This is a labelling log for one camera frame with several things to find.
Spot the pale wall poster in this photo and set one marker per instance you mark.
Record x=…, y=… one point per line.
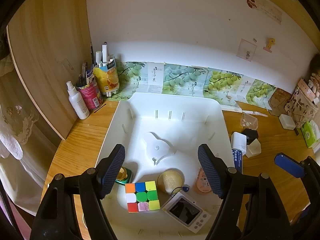
x=270, y=10

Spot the green bottle with gold cap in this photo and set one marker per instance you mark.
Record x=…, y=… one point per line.
x=125, y=177

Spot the brown printed cardboard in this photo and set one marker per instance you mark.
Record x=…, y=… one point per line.
x=278, y=100

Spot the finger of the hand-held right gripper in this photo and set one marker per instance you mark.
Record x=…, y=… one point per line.
x=287, y=163

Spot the wooden side panel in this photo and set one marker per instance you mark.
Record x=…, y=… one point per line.
x=50, y=55

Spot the black hexagonal box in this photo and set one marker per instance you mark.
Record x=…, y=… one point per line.
x=251, y=133

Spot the pink can holder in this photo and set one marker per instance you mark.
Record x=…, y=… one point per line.
x=88, y=95

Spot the yellow duck wall sticker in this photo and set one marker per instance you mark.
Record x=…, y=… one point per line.
x=270, y=43

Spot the green plum printed sheet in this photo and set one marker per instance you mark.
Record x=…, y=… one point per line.
x=135, y=80
x=260, y=92
x=222, y=82
x=180, y=78

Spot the clear plastic container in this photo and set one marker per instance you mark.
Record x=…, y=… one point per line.
x=248, y=121

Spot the white plastic storage bin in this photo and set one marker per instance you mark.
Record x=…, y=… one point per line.
x=175, y=125

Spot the white rounded soap box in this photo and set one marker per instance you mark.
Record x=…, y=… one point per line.
x=287, y=122

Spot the multicolour puzzle cube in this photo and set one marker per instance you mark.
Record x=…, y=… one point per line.
x=142, y=196

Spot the white spray bottle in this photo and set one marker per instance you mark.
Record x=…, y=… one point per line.
x=78, y=105

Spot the white handheld device with screen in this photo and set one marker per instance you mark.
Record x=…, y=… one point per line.
x=185, y=210

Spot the white whale-shaped plastic piece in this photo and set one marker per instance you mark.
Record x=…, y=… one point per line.
x=155, y=147

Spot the yellow pouch with tubes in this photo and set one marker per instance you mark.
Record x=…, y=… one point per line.
x=107, y=77

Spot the white cuboid box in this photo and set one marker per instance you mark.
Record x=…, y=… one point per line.
x=238, y=141

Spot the tall white marker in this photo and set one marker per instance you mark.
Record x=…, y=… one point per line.
x=105, y=52

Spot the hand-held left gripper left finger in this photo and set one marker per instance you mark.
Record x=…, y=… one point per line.
x=111, y=172

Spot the letter-printed cloth bag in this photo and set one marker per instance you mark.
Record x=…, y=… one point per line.
x=300, y=110

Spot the short white marker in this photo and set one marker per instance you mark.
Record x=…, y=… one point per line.
x=98, y=57

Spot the black hair pin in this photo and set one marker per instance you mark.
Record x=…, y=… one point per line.
x=100, y=107

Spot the green tissue pack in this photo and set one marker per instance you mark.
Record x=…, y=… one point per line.
x=310, y=132

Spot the pink round jar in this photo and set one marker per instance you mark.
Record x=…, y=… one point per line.
x=201, y=182

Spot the pink dotted box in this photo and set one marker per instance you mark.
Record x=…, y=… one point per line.
x=308, y=91

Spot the pink square wall note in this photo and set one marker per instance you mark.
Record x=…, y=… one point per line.
x=247, y=49

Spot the beige house-shaped box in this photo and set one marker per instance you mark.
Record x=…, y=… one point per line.
x=253, y=148

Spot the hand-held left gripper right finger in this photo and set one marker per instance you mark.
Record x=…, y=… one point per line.
x=210, y=172

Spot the brown-haired doll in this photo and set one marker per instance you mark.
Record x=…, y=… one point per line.
x=315, y=65

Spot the round yellow jar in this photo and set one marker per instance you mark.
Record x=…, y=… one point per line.
x=170, y=180

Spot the blue toothpaste box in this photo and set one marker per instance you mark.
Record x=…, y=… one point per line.
x=237, y=160

